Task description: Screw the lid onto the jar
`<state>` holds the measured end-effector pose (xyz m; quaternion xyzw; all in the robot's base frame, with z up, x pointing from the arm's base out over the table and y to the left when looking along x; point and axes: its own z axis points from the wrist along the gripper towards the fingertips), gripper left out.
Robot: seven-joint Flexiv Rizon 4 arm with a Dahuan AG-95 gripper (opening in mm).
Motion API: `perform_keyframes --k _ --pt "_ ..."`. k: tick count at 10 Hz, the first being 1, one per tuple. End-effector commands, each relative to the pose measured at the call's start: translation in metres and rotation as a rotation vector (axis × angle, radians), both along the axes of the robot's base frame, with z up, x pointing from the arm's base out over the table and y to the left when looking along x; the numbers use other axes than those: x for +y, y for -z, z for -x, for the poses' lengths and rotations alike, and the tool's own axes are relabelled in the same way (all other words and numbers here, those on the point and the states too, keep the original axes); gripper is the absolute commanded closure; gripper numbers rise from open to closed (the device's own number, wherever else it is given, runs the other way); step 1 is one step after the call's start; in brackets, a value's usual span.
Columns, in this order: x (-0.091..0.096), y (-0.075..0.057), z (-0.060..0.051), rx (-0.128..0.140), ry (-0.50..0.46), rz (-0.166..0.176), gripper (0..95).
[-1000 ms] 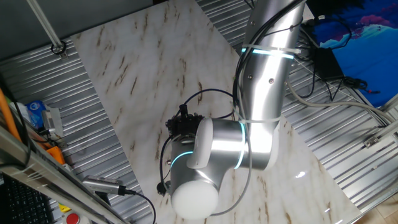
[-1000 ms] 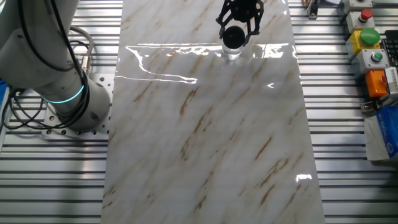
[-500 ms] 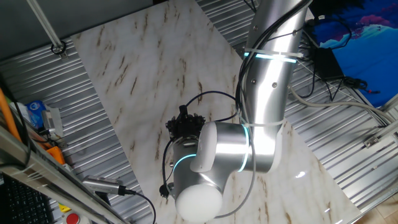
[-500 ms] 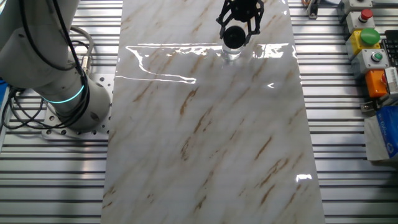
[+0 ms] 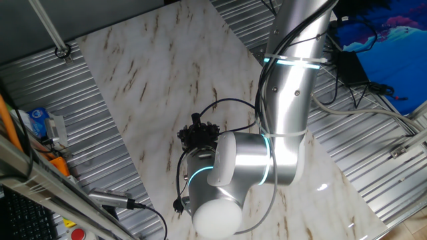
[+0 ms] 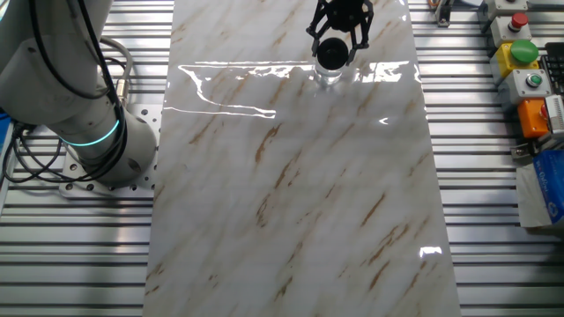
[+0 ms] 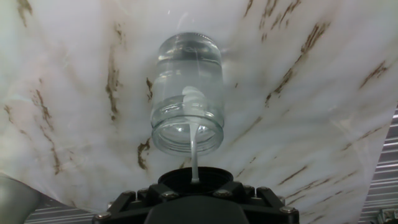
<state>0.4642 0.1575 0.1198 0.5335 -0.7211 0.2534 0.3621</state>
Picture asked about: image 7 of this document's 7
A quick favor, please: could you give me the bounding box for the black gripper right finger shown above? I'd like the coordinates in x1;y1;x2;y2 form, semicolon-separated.
213;181;300;224

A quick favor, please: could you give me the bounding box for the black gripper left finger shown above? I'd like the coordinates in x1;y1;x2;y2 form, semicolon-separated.
92;182;180;224

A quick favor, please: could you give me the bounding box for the clear glass jar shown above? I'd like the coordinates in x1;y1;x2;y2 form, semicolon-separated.
150;32;225;157

